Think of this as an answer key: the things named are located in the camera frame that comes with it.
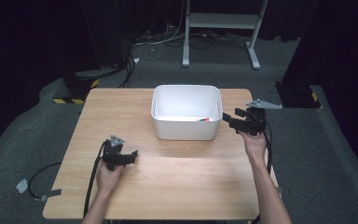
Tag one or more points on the black base with striped tape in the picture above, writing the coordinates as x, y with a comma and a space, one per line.
74, 88

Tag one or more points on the white plastic bin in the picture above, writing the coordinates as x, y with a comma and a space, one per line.
186, 113

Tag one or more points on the white metal stand frame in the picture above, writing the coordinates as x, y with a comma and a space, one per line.
220, 21

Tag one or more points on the person's right hand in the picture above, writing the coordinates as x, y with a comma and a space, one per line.
254, 146

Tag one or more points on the black base with yellow mark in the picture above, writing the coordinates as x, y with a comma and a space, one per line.
298, 95

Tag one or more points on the multicoloured puzzle cube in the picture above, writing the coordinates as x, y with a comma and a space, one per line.
203, 119

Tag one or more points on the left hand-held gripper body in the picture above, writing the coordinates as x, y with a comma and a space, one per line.
113, 154

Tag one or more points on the person's left hand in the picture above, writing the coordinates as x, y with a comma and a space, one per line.
108, 179

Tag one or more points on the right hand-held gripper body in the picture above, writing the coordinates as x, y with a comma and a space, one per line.
254, 119

